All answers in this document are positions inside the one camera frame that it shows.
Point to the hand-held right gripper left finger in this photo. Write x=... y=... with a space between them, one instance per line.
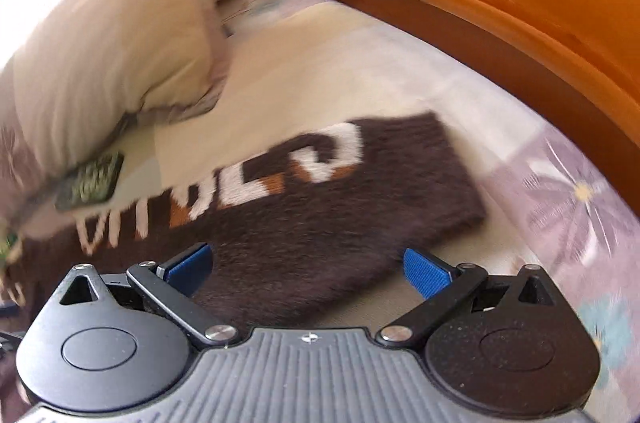
x=187 y=270

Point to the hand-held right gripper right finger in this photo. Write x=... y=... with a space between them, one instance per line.
x=427 y=275

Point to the brown fuzzy sweater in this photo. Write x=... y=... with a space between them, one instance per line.
x=300 y=228

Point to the green cartoon phone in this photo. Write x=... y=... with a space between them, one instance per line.
x=92 y=183

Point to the floral pillow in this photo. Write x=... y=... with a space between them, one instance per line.
x=110 y=53

